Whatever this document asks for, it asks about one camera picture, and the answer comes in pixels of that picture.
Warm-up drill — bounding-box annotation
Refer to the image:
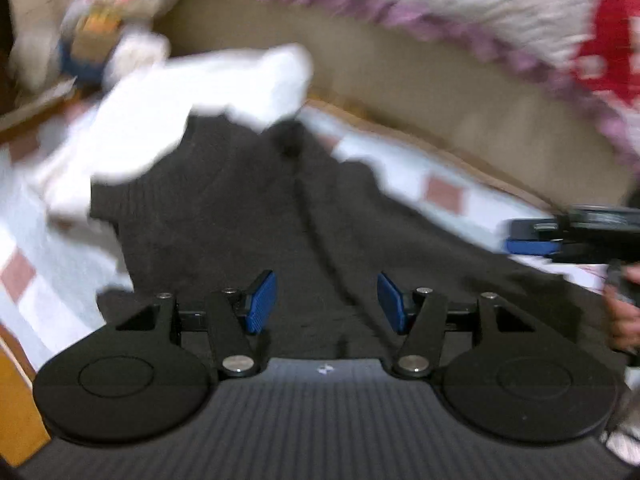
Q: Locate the dark grey cable-knit sweater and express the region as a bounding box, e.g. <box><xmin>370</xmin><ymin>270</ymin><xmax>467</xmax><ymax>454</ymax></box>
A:
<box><xmin>90</xmin><ymin>115</ymin><xmax>622</xmax><ymax>369</ymax></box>

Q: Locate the person's right hand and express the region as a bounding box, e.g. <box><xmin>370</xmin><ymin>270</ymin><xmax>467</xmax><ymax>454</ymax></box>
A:
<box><xmin>603</xmin><ymin>282</ymin><xmax>640</xmax><ymax>351</ymax></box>

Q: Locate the beige mattress side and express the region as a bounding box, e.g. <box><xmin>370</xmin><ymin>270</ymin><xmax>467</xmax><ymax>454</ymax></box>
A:
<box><xmin>156</xmin><ymin>0</ymin><xmax>637</xmax><ymax>205</ymax></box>

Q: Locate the white red patterned quilt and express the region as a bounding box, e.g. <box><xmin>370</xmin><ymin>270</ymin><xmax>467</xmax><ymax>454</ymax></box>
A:
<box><xmin>188</xmin><ymin>0</ymin><xmax>640</xmax><ymax>176</ymax></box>

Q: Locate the white folded garment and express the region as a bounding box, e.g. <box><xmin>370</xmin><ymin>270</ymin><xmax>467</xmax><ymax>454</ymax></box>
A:
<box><xmin>30</xmin><ymin>44</ymin><xmax>314</xmax><ymax>221</ymax></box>

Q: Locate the grey bunny plush toy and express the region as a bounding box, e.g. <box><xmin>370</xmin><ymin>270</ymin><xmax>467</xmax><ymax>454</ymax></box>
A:
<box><xmin>8</xmin><ymin>0</ymin><xmax>187</xmax><ymax>91</ymax></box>

